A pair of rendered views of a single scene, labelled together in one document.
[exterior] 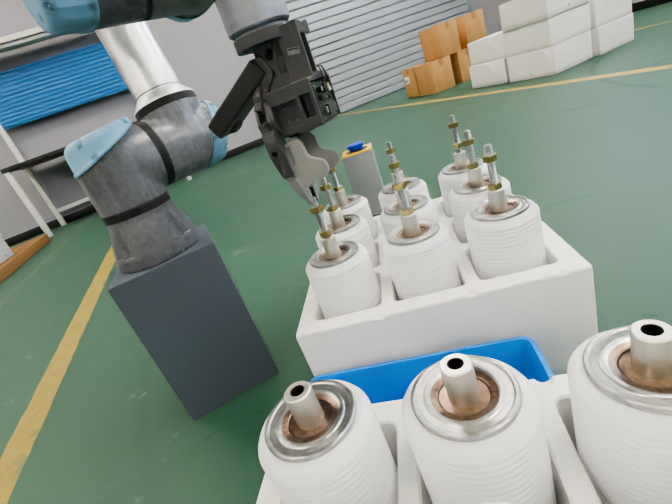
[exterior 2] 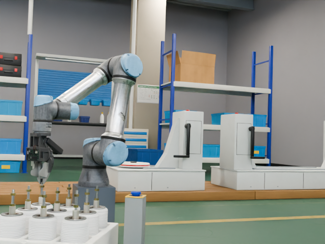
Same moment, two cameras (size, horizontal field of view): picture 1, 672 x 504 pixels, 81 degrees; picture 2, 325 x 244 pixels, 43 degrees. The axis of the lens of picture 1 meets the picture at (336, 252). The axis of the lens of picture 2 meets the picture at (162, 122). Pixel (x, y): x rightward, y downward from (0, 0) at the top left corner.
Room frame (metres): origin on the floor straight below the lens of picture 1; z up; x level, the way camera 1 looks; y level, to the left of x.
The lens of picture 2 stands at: (0.90, -1.75, 0.54)
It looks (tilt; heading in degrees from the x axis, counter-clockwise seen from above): 2 degrees up; 86
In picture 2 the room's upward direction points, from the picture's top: 2 degrees clockwise
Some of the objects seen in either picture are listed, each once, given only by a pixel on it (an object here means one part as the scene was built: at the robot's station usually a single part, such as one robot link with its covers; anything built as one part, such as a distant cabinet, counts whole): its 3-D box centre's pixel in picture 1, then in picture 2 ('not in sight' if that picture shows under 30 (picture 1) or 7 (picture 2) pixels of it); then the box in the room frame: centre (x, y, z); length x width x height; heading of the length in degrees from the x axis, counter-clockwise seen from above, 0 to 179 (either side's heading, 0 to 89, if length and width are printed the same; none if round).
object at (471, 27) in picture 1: (466, 31); not in sight; (4.46, -2.10, 0.45); 0.30 x 0.24 x 0.30; 13
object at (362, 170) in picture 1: (375, 211); (134, 236); (0.92, -0.13, 0.16); 0.07 x 0.07 x 0.31; 77
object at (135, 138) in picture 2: not in sight; (130, 148); (0.87, 5.54, 0.35); 0.57 x 0.47 x 0.69; 105
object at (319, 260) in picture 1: (333, 254); (41, 204); (0.53, 0.00, 0.25); 0.08 x 0.08 x 0.01
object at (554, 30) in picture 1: (545, 31); not in sight; (2.99, -1.98, 0.27); 0.39 x 0.39 x 0.18; 17
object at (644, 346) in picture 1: (652, 350); not in sight; (0.18, -0.16, 0.26); 0.02 x 0.02 x 0.03
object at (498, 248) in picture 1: (509, 266); (10, 239); (0.48, -0.23, 0.16); 0.10 x 0.10 x 0.18
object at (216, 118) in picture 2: not in sight; (227, 119); (2.50, 5.26, 0.90); 0.50 x 0.38 x 0.21; 104
